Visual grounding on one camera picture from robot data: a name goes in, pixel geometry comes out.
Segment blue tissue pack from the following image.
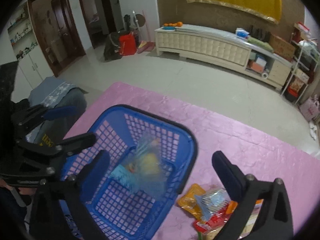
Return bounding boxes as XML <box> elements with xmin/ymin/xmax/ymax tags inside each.
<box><xmin>235</xmin><ymin>28</ymin><xmax>249</xmax><ymax>40</ymax></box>

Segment blue plastic basket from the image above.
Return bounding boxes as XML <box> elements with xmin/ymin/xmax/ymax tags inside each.
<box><xmin>61</xmin><ymin>105</ymin><xmax>198</xmax><ymax>239</ymax></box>

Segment white cupboard with shelves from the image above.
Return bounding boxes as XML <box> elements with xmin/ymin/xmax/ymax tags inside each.
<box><xmin>8</xmin><ymin>2</ymin><xmax>54</xmax><ymax>88</ymax></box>

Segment cream tv cabinet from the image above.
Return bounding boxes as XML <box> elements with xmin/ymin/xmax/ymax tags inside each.
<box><xmin>155</xmin><ymin>24</ymin><xmax>292</xmax><ymax>91</ymax></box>

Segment white metal shelf rack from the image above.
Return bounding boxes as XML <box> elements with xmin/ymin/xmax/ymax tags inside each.
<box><xmin>281</xmin><ymin>22</ymin><xmax>319</xmax><ymax>105</ymax></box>

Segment red silver snack pouch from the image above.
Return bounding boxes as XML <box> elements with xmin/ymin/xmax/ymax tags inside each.
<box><xmin>192</xmin><ymin>213</ymin><xmax>232</xmax><ymax>234</ymax></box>

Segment cardboard box on cabinet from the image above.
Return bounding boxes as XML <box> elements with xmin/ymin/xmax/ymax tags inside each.
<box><xmin>268</xmin><ymin>34</ymin><xmax>296</xmax><ymax>61</ymax></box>

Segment blue striped clear snack bag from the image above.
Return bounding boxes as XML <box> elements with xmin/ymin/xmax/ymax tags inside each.
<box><xmin>194</xmin><ymin>187</ymin><xmax>231</xmax><ymax>221</ymax></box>

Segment operator left hand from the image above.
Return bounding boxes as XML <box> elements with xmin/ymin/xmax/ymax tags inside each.
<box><xmin>1</xmin><ymin>179</ymin><xmax>34</xmax><ymax>207</ymax></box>

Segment pink bag on floor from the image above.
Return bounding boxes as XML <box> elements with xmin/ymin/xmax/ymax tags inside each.
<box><xmin>299</xmin><ymin>96</ymin><xmax>319</xmax><ymax>121</ymax></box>

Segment dark backpack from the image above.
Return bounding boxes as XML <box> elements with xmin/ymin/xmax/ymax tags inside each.
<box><xmin>104</xmin><ymin>30</ymin><xmax>126</xmax><ymax>61</ymax></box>

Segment red shopping bag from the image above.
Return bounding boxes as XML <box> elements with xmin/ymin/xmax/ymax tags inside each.
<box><xmin>119</xmin><ymin>33</ymin><xmax>137</xmax><ymax>56</ymax></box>

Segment grey covered chair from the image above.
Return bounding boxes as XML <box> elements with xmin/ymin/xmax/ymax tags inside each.
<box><xmin>26</xmin><ymin>76</ymin><xmax>87</xmax><ymax>147</ymax></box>

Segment pink quilted table cloth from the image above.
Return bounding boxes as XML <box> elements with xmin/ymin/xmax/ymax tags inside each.
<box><xmin>61</xmin><ymin>82</ymin><xmax>319</xmax><ymax>239</ymax></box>

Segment green folded cloth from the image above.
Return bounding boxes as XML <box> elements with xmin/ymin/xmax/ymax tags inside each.
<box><xmin>247</xmin><ymin>36</ymin><xmax>274</xmax><ymax>53</ymax></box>

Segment oranges on blue plate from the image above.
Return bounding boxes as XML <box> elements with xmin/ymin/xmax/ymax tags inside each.
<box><xmin>162</xmin><ymin>22</ymin><xmax>183</xmax><ymax>30</ymax></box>

